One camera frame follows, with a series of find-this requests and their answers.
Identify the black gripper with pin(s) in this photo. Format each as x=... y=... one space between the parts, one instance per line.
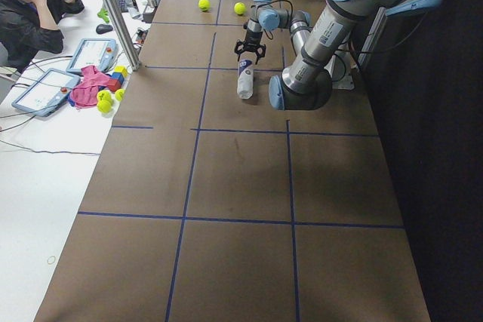
x=251 y=39

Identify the clear tennis ball can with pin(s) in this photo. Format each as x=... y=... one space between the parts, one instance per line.
x=245 y=79

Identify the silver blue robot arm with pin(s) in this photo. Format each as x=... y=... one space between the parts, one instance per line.
x=306 y=84

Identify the tennis ball beside cloth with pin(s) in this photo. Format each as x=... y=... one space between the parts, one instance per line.
x=104 y=95

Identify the blue cube block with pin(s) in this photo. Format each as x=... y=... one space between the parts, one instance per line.
x=118 y=76

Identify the yellow cube block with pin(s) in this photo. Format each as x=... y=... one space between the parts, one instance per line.
x=121 y=69

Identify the red cube block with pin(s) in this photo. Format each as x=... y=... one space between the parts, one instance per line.
x=113 y=84

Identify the upper teach pendant tablet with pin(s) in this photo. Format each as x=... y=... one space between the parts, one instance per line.
x=99 y=52

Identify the teach pendant tablet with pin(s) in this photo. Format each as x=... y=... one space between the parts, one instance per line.
x=99 y=52
x=46 y=94

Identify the black computer mouse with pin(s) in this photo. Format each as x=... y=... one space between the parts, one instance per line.
x=103 y=28

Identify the green plastic tool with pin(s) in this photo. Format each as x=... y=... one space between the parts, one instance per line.
x=103 y=15

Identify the pink cloth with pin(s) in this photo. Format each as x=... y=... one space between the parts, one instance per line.
x=84 y=94

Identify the lower teach pendant tablet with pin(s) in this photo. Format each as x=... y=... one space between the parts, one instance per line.
x=46 y=94

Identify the seated person in black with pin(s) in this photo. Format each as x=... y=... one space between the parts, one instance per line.
x=30 y=26

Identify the yellow rubber band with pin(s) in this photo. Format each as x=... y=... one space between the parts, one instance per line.
x=51 y=260

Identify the aluminium frame post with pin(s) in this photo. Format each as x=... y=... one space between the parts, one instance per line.
x=123 y=34

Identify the yellow tennis ball by post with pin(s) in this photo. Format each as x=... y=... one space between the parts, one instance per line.
x=119 y=94

